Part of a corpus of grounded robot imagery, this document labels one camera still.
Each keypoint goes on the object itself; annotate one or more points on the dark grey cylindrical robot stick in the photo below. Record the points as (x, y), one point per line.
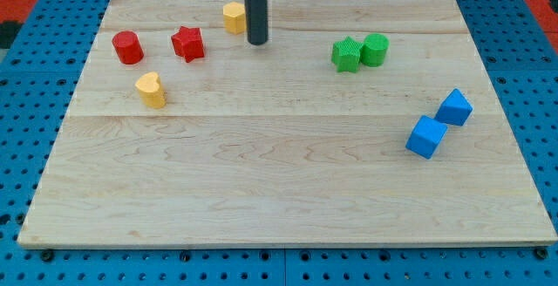
(257, 21)

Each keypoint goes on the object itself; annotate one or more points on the red cylinder block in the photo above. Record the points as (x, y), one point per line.
(127, 47)

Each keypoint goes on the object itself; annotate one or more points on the green cylinder block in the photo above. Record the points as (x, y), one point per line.
(374, 50)

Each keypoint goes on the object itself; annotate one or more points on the green star block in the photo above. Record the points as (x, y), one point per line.
(346, 55)

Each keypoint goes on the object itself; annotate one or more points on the red star block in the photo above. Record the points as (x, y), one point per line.
(188, 43)

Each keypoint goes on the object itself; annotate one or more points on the yellow hexagon block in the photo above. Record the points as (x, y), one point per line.
(234, 17)

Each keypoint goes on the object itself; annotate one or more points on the blue triangular prism block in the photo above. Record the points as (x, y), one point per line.
(455, 109)

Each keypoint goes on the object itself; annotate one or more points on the light wooden board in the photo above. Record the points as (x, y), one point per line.
(271, 147)

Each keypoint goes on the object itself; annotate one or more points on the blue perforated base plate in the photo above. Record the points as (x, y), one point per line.
(41, 70)

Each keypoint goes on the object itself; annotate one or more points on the yellow heart block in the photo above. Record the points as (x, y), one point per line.
(150, 90)

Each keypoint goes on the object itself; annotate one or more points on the blue cube block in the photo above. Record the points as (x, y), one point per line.
(426, 136)

